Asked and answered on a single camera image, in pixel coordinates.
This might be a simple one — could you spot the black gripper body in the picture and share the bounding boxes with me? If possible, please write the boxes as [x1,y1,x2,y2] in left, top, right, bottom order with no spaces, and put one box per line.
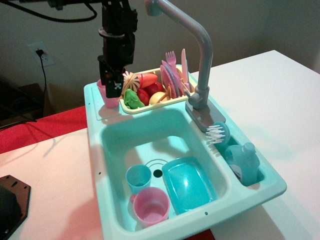
[97,27,136,73]

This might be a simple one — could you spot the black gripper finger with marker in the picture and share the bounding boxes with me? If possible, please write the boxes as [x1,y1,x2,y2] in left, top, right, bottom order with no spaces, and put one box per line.
[104,71,124,98]

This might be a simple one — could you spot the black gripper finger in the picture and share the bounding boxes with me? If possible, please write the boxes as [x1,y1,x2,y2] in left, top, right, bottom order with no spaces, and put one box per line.
[99,61,106,86]

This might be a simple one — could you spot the small pink plastic cup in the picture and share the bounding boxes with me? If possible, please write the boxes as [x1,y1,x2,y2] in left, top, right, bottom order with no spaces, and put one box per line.
[96,79,120,109]

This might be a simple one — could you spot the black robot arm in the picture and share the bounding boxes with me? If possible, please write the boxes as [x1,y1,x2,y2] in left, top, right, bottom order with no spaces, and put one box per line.
[97,0,138,98]

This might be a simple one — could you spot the blue plastic cup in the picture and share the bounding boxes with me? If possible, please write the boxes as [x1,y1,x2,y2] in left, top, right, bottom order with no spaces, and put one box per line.
[125,164,152,194]

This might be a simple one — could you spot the teal toy sink unit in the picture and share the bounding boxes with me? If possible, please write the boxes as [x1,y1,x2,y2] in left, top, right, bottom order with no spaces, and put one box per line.
[84,83,287,240]

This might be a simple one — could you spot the purple striped toy ball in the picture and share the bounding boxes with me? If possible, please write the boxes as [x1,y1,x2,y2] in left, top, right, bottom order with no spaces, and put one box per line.
[122,71,140,95]

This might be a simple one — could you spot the green toy pepper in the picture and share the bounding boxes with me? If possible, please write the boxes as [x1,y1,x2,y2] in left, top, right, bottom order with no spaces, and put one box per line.
[123,88,145,109]

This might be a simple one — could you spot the orange toy carrot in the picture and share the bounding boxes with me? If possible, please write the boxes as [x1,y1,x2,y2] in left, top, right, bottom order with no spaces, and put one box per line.
[137,73,158,88]

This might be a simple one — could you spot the dark red toy fruit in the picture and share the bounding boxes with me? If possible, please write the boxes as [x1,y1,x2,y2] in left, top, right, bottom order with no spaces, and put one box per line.
[136,88,150,106]

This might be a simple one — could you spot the red toy apple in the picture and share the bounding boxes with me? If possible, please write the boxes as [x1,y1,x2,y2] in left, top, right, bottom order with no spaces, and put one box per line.
[144,82,164,97]

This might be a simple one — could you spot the yellow toy fruit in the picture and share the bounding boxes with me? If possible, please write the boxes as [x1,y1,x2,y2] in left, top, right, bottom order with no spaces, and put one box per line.
[149,91,170,105]

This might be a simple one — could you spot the pink toy fork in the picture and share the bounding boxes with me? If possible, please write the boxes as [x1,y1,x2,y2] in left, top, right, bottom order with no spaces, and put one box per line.
[165,51,177,73]

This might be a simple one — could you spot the cream dish rack basket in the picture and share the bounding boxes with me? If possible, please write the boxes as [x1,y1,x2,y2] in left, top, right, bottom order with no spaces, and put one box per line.
[119,65,197,114]

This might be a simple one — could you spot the pink toy plates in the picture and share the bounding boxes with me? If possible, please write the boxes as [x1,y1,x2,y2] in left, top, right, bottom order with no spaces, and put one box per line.
[160,60,183,99]

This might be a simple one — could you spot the pink toy knife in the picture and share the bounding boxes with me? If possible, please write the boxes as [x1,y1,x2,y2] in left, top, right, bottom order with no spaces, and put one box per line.
[181,48,189,84]

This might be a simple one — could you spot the grey toy faucet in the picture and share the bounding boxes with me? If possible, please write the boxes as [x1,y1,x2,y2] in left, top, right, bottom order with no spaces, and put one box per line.
[145,0,226,133]

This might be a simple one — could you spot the red cloth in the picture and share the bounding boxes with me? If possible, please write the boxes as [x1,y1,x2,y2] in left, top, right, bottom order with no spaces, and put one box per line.
[0,106,87,154]

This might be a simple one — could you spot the teal dish brush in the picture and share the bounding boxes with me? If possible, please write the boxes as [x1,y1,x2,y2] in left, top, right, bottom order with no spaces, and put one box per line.
[205,121,231,146]

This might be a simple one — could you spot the teal rectangular plastic tray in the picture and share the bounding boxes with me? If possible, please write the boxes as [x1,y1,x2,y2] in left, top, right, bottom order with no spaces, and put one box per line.
[162,156,218,215]

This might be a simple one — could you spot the pink plastic mug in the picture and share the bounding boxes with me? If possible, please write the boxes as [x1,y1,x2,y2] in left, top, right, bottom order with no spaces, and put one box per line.
[129,187,170,228]

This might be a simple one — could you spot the blue toy soap bottle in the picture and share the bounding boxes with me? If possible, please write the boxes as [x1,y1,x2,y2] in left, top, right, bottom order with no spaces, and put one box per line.
[224,142,260,187]

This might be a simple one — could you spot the white wall outlet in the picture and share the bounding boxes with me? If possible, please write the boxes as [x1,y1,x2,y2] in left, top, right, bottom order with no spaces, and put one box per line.
[27,41,55,67]

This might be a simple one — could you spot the black power cable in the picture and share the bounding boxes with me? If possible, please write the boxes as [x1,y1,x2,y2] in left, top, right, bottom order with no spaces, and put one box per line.
[0,49,58,151]

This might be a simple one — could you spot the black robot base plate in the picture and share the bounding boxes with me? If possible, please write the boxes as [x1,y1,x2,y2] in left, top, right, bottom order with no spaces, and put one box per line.
[0,175,31,240]

